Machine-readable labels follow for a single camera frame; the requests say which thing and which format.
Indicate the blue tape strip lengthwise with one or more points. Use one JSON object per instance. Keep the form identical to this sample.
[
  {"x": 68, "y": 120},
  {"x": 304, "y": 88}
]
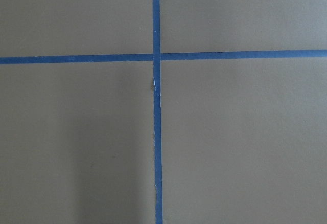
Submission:
[{"x": 157, "y": 111}]

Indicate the blue tape strip crosswise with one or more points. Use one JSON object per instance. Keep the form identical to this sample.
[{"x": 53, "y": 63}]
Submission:
[{"x": 163, "y": 56}]

